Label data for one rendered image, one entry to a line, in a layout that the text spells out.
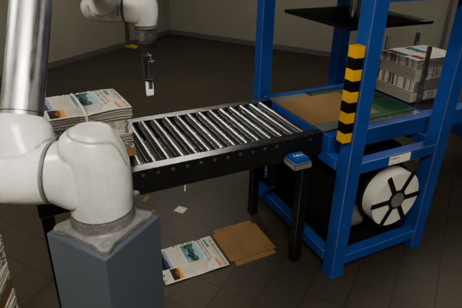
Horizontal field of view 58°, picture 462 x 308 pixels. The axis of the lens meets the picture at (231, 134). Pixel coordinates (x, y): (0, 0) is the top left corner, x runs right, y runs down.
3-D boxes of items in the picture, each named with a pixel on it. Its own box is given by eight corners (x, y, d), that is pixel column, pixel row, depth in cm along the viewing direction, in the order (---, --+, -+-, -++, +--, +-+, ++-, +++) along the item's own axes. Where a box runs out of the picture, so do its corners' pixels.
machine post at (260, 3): (253, 197, 300) (265, -37, 234) (247, 191, 307) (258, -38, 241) (264, 194, 303) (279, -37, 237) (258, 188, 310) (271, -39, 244)
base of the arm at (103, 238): (163, 209, 115) (162, 192, 113) (105, 257, 98) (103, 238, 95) (113, 190, 123) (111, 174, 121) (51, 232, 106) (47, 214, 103)
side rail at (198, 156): (38, 219, 162) (33, 193, 157) (38, 212, 166) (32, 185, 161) (321, 153, 216) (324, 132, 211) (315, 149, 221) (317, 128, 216)
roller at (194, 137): (205, 161, 191) (205, 152, 189) (172, 124, 229) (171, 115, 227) (216, 159, 194) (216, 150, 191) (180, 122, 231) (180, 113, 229)
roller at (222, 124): (243, 153, 199) (244, 144, 197) (205, 117, 237) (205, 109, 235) (253, 151, 201) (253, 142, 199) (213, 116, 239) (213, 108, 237)
